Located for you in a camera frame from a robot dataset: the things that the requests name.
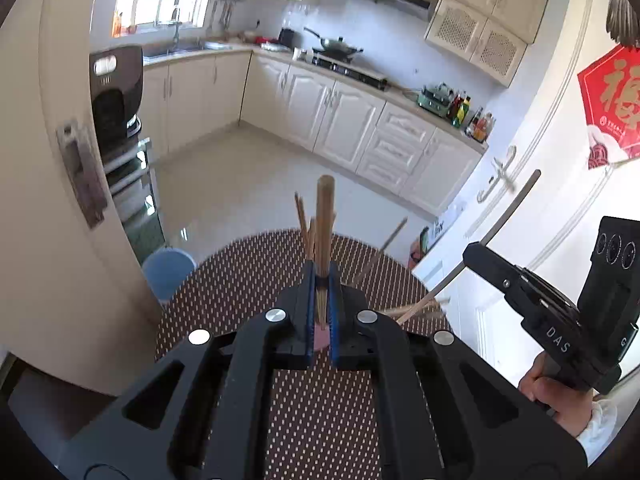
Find dark thin chopstick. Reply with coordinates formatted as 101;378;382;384
399;169;542;325

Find light wooden chopstick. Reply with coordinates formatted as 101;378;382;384
384;298;452;319

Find cluster of condiment bottles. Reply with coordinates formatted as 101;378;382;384
446;88;497;144

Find white door frame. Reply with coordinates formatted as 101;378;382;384
37;0;164;311

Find steel sink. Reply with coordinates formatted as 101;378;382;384
142;42;207;59

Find metal door strike plate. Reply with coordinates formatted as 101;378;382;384
55;119;109;231

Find metal door handle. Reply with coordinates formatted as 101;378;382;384
475;145;519;205

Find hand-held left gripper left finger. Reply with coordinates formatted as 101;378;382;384
56;263;317;480

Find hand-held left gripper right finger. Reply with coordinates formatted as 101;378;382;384
330;265;589;480

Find white door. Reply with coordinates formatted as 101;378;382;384
410;0;640;461

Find metal wok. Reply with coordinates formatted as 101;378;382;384
303;27;365;57

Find round brown dotted table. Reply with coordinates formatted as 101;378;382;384
154;228;454;480

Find metal faucet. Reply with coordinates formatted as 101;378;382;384
169;4;184;47

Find red and green bag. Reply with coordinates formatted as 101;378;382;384
407;227;431;271

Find white printed packet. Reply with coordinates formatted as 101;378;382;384
433;203;467;239

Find cream upper kitchen cabinets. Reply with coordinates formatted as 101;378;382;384
239;0;552;89

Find cream lower kitchen cabinets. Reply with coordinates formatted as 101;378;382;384
142;49;489;219

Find cream kitchen cabinets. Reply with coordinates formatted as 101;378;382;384
239;0;552;89
142;49;489;219

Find blue plastic stool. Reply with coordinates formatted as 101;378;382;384
142;248;199;306

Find dark feathered wall decoration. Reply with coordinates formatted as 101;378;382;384
605;0;640;46

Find metal storage rack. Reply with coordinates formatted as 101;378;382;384
102;132;167;262

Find dark brown furniture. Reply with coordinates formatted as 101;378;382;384
0;354;122;480

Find person's right hand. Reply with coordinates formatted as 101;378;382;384
517;355;597;439

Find red paper wall poster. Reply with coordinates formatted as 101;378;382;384
577;43;640;170

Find gas stove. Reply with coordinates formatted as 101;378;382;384
312;54;390;92

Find wall utensil rail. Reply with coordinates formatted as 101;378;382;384
209;0;246;37

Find green countertop appliance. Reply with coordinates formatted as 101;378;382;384
417;83;451;117

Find round-tipped wooden chopstick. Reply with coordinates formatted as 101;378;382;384
316;174;335;334

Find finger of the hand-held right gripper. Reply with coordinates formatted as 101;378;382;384
517;267;584;319
462;242;584;362

